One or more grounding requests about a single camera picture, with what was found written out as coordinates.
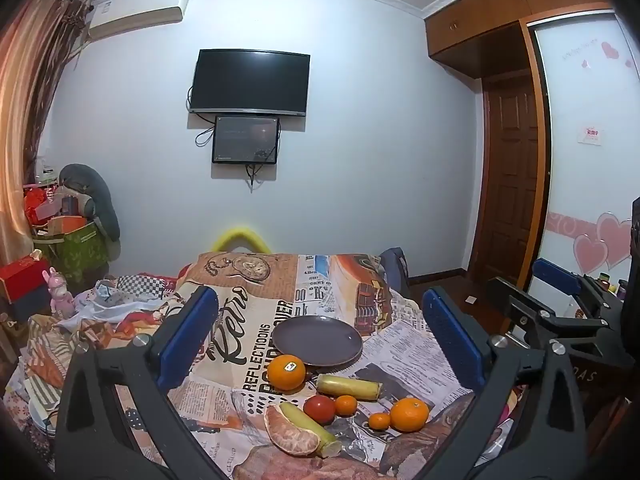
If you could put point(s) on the wall-mounted black television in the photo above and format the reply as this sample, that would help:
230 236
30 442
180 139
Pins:
250 80

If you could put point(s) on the black white checkered cloth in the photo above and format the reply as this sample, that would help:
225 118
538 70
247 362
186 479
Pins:
145 285

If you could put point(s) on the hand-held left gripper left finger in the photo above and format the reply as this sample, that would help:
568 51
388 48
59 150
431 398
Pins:
192 330

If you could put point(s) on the red gift bag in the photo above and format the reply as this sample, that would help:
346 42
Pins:
37 205

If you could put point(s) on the small tangerine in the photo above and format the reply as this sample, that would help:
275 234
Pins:
379 421
346 405

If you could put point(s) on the blue face mask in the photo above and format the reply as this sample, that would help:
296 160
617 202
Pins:
105 292

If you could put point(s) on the grey plush pillow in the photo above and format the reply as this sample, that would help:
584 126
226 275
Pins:
95 195

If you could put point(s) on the small black wall monitor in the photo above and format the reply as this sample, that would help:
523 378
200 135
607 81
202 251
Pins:
245 140

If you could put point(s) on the yellow curved chair back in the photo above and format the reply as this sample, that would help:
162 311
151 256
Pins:
240 237

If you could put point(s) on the red box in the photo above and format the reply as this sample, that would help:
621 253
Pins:
22 275

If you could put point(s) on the white heart-print wardrobe door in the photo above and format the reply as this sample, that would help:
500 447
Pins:
590 185

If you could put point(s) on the large plain orange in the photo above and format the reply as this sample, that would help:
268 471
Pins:
410 414

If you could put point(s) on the white air conditioner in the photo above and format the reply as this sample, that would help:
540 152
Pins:
135 15

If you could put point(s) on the wooden overhead cabinet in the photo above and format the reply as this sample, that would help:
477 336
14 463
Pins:
500 15

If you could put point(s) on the wooden door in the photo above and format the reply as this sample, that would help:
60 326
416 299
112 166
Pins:
510 175

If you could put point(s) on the pink brown curtain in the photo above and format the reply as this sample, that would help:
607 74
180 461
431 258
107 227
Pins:
30 110

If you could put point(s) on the red tomato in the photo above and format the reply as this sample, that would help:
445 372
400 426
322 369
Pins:
319 408

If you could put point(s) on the white red paper label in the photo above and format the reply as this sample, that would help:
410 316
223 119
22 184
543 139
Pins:
589 135

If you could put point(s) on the large orange with sticker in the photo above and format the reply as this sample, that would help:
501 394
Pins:
280 375

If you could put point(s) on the printed newspaper pattern blanket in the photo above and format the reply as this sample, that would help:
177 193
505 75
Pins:
250 310

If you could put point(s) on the short thick sugarcane piece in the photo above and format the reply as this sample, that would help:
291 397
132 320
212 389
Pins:
350 387

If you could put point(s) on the pink bunny toy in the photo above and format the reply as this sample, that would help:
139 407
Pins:
61 295

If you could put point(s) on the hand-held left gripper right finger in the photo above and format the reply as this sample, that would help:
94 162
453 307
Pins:
450 335

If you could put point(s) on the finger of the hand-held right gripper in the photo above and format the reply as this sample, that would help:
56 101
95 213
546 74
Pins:
515 302
555 274

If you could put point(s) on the green patterned box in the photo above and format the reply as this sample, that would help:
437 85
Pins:
80 250

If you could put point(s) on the grey round plate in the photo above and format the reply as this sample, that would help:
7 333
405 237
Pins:
317 340

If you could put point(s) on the yellow banana piece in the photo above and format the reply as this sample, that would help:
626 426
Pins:
305 422

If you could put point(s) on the dark blue backpack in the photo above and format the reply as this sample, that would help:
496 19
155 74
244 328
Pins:
395 265

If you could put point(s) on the peeled orange half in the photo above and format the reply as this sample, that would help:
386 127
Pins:
292 435

